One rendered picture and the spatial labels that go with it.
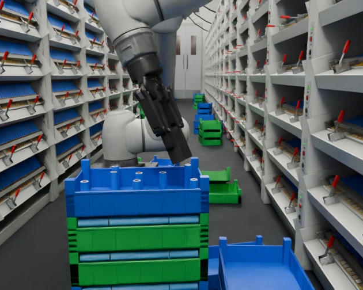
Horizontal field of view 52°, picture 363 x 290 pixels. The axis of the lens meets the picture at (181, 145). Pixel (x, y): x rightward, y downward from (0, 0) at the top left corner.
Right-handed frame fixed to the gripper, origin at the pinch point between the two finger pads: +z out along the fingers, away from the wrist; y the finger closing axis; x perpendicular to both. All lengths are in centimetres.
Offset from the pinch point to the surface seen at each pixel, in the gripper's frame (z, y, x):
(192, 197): 11.3, 3.1, 0.3
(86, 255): 14.3, 13.7, -23.4
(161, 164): 6, -173, -111
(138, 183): 4.3, 6.6, -8.6
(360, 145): 18.0, -33.3, 32.2
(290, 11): -41, -125, 21
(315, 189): 31, -56, 13
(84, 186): 0.4, 12.1, -17.9
